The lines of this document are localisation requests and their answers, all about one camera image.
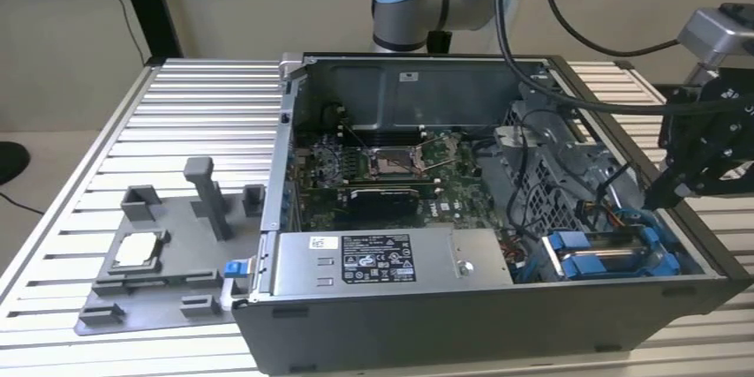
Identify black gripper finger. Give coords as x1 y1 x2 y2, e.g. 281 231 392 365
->
674 124 754 199
640 129 718 212

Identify hard disk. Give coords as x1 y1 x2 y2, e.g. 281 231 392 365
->
545 224 665 263

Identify metal disk bay cage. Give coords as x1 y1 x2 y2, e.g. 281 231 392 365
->
476 74 709 283

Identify blue empty disk carrier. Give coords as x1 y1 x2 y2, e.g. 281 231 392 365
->
561 255 616 282

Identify black RAM slot bank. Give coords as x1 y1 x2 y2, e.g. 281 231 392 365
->
338 124 428 145
339 176 444 196

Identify green motherboard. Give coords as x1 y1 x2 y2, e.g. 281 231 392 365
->
291 128 516 235

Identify CPU socket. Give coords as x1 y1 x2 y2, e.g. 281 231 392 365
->
368 145 428 177

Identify black graphics card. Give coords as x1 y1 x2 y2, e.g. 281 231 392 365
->
337 186 428 222

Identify black label on power supply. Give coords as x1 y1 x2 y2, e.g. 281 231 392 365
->
339 233 418 284

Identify thin metal locking lever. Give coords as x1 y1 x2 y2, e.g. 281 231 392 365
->
339 122 373 151

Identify dark grey open PC case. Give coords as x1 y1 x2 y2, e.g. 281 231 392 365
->
229 50 754 376

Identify silver power supply unit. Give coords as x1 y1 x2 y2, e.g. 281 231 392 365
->
271 227 516 299

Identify grey plastic parts rack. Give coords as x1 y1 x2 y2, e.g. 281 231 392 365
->
74 156 267 337

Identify silver CPU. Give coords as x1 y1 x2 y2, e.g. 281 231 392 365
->
115 233 165 266

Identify black round object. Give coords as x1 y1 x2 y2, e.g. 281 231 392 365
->
0 141 33 185

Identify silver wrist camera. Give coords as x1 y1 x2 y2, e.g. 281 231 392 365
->
676 2 754 83

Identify disk power wire coloured strands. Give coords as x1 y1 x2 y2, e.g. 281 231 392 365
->
578 199 630 230

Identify black looping wire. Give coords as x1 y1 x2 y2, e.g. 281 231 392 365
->
505 109 570 239

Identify red and black wire bundle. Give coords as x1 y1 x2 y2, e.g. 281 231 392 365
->
501 233 536 268

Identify black camera cable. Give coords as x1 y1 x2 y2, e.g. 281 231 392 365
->
545 0 682 57

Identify metal socket cover frame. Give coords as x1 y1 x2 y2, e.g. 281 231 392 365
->
418 132 464 171

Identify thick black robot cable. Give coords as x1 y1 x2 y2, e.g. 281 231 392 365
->
493 0 745 116

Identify black upright post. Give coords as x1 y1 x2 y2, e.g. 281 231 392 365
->
111 0 186 60

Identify thin black wall cable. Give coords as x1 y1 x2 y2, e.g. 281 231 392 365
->
97 0 149 64

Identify thin black floor cable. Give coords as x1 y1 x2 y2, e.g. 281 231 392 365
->
0 191 46 215

